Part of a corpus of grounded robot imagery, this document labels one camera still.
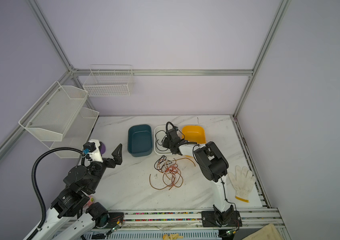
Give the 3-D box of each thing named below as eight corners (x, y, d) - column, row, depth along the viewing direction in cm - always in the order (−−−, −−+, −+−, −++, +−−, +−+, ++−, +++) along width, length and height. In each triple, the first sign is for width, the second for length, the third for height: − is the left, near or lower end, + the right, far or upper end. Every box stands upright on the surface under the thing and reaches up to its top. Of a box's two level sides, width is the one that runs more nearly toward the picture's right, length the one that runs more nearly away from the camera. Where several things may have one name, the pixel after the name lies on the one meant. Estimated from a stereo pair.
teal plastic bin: (124, 157, 99) (122, 152, 94) (131, 130, 114) (129, 124, 109) (151, 157, 99) (150, 152, 94) (154, 130, 114) (153, 124, 109)
